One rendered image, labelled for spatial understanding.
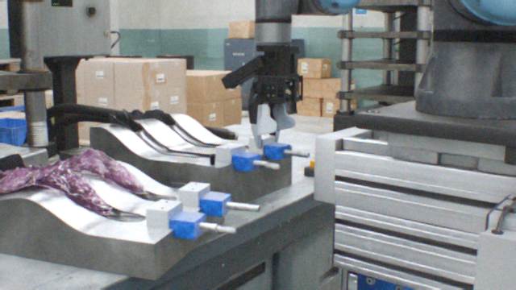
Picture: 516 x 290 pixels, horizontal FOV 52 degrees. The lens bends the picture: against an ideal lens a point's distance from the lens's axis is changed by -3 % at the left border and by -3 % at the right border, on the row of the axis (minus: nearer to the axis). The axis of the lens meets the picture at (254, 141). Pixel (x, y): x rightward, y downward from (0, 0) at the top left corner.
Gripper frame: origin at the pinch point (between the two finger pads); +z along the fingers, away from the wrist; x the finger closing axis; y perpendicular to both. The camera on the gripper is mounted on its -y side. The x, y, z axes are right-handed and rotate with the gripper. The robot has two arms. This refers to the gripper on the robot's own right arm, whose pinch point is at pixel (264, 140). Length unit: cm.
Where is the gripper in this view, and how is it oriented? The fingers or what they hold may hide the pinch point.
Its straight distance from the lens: 115.8
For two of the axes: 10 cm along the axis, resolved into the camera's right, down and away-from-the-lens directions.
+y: 8.2, 1.0, -5.7
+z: 0.0, 9.8, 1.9
